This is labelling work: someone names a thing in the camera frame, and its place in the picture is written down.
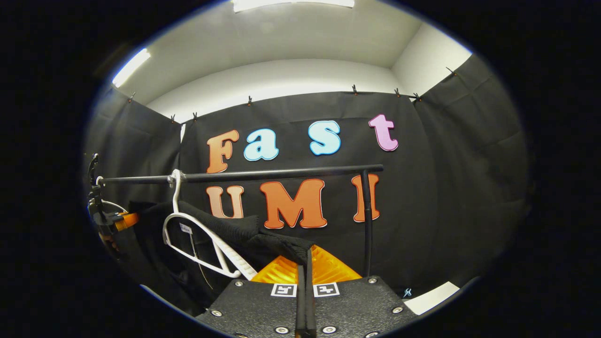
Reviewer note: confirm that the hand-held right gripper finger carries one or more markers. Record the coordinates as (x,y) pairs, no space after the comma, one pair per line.
(301,305)
(311,305)

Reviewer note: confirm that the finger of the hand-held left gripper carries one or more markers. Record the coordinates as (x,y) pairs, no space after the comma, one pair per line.
(127,220)

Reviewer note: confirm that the black knit garment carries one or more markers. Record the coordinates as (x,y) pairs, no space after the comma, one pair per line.
(235,230)

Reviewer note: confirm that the white plastic hanger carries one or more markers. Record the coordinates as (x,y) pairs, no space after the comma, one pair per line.
(239,265)
(99,179)

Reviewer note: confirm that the black clothes rack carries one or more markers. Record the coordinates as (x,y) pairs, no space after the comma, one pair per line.
(281,172)

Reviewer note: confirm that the blue plastic clip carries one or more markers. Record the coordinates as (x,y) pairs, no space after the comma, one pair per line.
(407,292)

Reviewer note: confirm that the long ceiling light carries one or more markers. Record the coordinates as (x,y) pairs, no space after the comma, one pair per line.
(291,3)
(131,68)

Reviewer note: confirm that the black backdrop cloth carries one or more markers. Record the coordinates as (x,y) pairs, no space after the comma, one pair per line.
(446,188)

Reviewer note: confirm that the row of black cloth clips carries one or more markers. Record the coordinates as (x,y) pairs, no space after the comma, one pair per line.
(354,89)

